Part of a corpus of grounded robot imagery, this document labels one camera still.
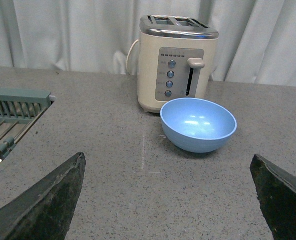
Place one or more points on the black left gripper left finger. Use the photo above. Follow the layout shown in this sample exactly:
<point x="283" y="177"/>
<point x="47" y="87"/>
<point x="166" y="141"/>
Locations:
<point x="45" y="210"/>

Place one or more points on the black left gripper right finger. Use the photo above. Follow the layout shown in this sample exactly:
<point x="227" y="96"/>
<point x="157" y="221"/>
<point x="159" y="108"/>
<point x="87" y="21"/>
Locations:
<point x="276" y="193"/>

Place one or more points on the blue bowl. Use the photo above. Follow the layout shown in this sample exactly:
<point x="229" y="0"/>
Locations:
<point x="197" y="125"/>

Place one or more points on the green metal dish rack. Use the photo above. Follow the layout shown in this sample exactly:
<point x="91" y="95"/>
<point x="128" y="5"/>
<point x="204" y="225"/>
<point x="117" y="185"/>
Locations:
<point x="20" y="109"/>

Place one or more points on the white curtain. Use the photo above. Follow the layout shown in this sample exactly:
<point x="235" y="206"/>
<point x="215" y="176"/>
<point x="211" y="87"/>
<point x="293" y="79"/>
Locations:
<point x="257" y="38"/>

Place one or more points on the cream two-slot toaster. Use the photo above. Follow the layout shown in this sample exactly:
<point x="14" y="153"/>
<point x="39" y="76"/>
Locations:
<point x="175" y="59"/>

